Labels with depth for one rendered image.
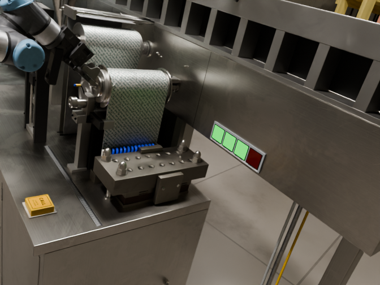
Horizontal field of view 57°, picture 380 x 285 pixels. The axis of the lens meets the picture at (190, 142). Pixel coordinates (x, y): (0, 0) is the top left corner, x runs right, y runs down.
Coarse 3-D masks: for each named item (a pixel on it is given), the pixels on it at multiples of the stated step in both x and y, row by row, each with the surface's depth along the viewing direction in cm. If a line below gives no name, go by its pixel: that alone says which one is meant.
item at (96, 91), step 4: (100, 76) 120; (96, 80) 120; (100, 80) 118; (100, 84) 118; (92, 88) 123; (96, 88) 121; (100, 88) 118; (92, 92) 123; (96, 92) 121; (100, 92) 119; (96, 96) 121; (100, 96) 121
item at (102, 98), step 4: (100, 72) 119; (104, 72) 119; (104, 76) 118; (104, 80) 118; (104, 84) 118; (168, 84) 133; (104, 88) 118; (108, 88) 118; (168, 88) 133; (104, 92) 118; (104, 96) 119; (96, 100) 124; (100, 100) 121; (104, 100) 120
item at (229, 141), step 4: (228, 136) 120; (232, 136) 119; (224, 140) 122; (228, 140) 121; (232, 140) 119; (224, 144) 122; (228, 144) 121; (232, 144) 119; (228, 148) 121; (232, 148) 119
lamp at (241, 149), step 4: (236, 144) 118; (240, 144) 116; (244, 144) 115; (236, 148) 118; (240, 148) 117; (244, 148) 115; (236, 152) 118; (240, 152) 117; (244, 152) 115; (240, 156) 117; (244, 156) 115
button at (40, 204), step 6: (30, 198) 111; (36, 198) 111; (42, 198) 112; (48, 198) 113; (30, 204) 108; (36, 204) 109; (42, 204) 110; (48, 204) 110; (30, 210) 107; (36, 210) 107; (42, 210) 108; (48, 210) 110
